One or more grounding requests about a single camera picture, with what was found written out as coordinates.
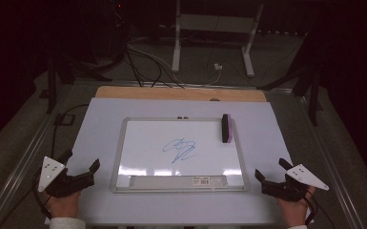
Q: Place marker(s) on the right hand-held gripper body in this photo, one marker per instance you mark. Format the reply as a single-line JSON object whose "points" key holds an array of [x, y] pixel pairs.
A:
{"points": [[286, 190]]}

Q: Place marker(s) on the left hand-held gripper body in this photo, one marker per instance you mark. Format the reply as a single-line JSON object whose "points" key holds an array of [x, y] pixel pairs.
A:
{"points": [[60, 186]]}

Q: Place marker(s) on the purple and black whiteboard eraser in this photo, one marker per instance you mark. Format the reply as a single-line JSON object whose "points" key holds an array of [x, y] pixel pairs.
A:
{"points": [[226, 129]]}

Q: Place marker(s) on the silver framed whiteboard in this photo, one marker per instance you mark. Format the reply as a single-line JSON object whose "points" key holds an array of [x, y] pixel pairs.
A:
{"points": [[159, 133]]}

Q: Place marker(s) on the person's left hand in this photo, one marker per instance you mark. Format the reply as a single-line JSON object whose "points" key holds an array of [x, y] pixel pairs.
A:
{"points": [[64, 205]]}

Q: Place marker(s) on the person's right hand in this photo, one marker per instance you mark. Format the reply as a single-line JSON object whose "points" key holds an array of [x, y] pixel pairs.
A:
{"points": [[295, 211]]}

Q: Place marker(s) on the black square floor plate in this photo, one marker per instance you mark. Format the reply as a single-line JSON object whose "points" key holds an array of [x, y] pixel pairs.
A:
{"points": [[64, 119]]}

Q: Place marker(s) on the white table mat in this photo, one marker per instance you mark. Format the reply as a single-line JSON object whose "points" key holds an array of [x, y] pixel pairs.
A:
{"points": [[101, 127]]}

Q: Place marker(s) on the black tripod stand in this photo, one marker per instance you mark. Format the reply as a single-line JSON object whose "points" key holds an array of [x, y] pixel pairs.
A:
{"points": [[313, 95], [51, 86]]}

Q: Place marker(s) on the wooden table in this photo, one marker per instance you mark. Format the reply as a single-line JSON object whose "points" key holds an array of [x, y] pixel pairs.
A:
{"points": [[178, 93]]}

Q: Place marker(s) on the white plug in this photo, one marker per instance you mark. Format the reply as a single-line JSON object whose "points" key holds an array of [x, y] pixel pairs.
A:
{"points": [[218, 66]]}

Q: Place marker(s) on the white metal stand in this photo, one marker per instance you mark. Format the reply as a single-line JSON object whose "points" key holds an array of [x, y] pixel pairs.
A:
{"points": [[216, 24]]}

